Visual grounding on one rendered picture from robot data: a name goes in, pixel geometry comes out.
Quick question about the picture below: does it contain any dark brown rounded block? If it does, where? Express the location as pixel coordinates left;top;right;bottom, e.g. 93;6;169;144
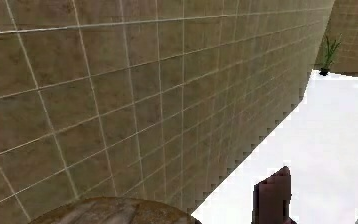
251;165;298;224

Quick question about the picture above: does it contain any green house plant black pot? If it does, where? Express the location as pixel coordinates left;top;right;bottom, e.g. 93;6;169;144
318;32;343;77

